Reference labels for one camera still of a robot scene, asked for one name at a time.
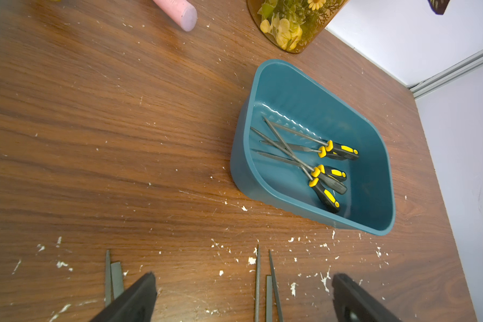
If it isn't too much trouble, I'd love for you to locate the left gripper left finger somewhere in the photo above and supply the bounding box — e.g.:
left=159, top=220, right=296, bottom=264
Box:
left=91, top=272, right=158, bottom=322

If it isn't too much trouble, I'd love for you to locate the file tool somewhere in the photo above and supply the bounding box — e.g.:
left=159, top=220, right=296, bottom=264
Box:
left=259, top=138, right=348, bottom=182
left=254, top=245, right=261, bottom=322
left=263, top=117, right=340, bottom=213
left=265, top=275, right=273, bottom=322
left=105, top=250, right=112, bottom=307
left=250, top=127, right=347, bottom=195
left=251, top=149, right=308, bottom=167
left=269, top=250, right=284, bottom=322
left=110, top=262, right=124, bottom=299
left=272, top=122, right=360, bottom=160

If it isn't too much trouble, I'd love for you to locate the purple toy shovel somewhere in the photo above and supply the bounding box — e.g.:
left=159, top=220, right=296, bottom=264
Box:
left=154, top=0, right=197, bottom=32

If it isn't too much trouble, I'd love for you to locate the amber vase with plants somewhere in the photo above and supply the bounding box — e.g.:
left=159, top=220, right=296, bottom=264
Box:
left=246, top=0, right=347, bottom=54

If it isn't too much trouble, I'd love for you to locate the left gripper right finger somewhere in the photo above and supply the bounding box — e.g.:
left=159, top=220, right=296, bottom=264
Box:
left=332, top=273, right=400, bottom=322

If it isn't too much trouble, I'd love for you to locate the teal plastic storage box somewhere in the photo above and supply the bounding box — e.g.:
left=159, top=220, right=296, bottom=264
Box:
left=230, top=60, right=396, bottom=236

